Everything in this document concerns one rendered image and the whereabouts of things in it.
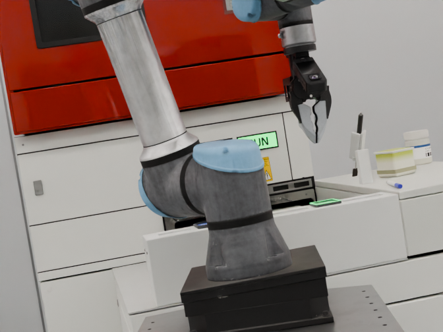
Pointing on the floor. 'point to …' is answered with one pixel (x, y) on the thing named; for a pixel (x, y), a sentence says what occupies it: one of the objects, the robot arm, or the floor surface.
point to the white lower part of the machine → (82, 303)
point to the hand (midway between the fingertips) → (316, 137)
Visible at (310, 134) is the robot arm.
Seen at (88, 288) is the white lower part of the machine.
